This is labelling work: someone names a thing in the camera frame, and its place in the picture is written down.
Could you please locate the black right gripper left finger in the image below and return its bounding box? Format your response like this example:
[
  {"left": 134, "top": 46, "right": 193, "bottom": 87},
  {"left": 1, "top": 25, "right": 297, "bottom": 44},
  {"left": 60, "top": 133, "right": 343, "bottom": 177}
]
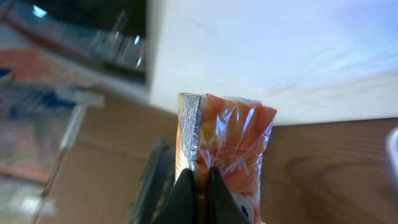
[{"left": 152, "top": 169, "right": 198, "bottom": 224}]

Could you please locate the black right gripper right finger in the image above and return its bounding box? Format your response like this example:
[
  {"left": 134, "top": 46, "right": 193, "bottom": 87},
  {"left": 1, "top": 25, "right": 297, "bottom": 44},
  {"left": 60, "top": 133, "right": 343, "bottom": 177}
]
[{"left": 207, "top": 167, "right": 254, "bottom": 224}]

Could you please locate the orange snack packet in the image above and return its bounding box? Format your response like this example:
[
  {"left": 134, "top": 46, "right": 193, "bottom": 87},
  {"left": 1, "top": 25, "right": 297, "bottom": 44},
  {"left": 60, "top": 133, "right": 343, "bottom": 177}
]
[{"left": 175, "top": 93, "right": 277, "bottom": 223}]

